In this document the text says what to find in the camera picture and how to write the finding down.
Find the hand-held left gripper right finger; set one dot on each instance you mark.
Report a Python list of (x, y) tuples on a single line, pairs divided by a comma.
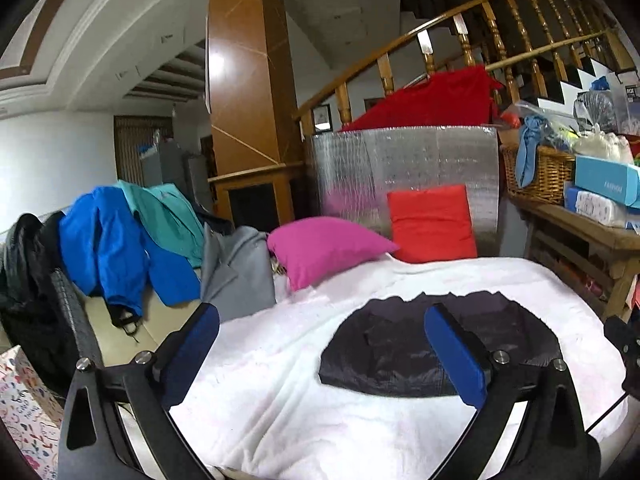
[(457, 355)]

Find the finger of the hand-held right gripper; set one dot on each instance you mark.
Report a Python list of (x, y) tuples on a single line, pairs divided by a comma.
[(632, 375), (620, 332)]

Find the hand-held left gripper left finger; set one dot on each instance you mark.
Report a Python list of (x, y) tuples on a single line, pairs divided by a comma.
[(192, 350)]

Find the black puffer jacket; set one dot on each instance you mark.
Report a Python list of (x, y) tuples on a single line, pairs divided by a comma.
[(390, 355)]

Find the grey coat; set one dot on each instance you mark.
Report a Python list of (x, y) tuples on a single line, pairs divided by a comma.
[(240, 275)]

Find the wooden table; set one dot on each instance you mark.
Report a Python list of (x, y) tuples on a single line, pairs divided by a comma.
[(580, 245)]

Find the white blanket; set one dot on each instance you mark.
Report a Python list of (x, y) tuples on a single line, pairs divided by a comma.
[(300, 410)]

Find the white tissue pack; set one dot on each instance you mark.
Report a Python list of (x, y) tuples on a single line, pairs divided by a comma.
[(595, 207)]

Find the red pillow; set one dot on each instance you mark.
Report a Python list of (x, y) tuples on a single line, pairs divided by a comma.
[(430, 225)]

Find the blue jacket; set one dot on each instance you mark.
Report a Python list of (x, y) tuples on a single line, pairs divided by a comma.
[(105, 245)]

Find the teal jacket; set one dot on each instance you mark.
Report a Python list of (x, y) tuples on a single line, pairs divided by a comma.
[(165, 215)]

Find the light blue box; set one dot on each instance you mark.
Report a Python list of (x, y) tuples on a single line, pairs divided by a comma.
[(605, 180)]

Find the pink pillow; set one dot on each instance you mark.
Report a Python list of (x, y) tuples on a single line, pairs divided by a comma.
[(325, 250)]

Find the wicker basket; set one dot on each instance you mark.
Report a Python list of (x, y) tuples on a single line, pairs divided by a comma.
[(545, 175)]

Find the patterned gift box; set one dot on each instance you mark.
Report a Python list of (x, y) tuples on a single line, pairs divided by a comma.
[(25, 410)]

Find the black coat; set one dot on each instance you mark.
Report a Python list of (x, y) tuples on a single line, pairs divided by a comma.
[(25, 285)]

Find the grey refrigerator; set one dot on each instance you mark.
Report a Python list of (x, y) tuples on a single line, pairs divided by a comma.
[(170, 165)]

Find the white plastic bag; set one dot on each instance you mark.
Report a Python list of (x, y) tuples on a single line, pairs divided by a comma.
[(602, 145)]

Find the silver foil mat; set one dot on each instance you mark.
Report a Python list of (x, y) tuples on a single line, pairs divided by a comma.
[(425, 160)]

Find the light blue cloth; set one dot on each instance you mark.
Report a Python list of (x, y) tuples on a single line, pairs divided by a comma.
[(530, 150)]

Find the wooden lattice door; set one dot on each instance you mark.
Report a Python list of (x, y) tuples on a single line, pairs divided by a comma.
[(132, 150)]

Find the clear bag with dark clothing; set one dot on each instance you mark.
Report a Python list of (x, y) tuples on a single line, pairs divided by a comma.
[(597, 107)]

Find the red cloth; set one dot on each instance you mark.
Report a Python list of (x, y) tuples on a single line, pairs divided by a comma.
[(435, 100)]

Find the framed picture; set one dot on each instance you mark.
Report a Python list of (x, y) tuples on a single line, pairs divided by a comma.
[(322, 117)]

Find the wooden pillar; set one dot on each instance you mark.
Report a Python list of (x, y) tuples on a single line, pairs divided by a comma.
[(245, 85)]

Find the wooden stair railing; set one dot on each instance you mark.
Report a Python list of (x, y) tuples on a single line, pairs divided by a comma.
[(450, 30)]

